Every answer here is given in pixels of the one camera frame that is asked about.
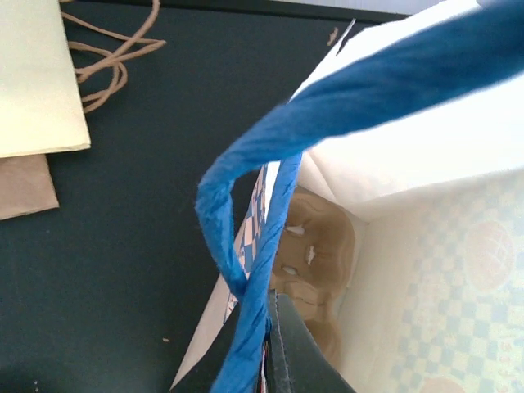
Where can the light tan paper bag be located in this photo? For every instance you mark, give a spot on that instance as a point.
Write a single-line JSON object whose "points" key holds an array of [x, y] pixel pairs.
{"points": [[49, 83]]}

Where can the blue checkered paper bag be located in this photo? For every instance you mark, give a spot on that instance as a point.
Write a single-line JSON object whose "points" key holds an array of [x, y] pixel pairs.
{"points": [[415, 129]]}

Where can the brown kraft paper bag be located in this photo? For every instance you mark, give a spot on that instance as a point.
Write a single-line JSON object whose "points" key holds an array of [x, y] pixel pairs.
{"points": [[26, 186]]}

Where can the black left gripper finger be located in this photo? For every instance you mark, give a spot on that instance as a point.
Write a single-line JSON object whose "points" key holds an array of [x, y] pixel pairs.
{"points": [[295, 362]]}

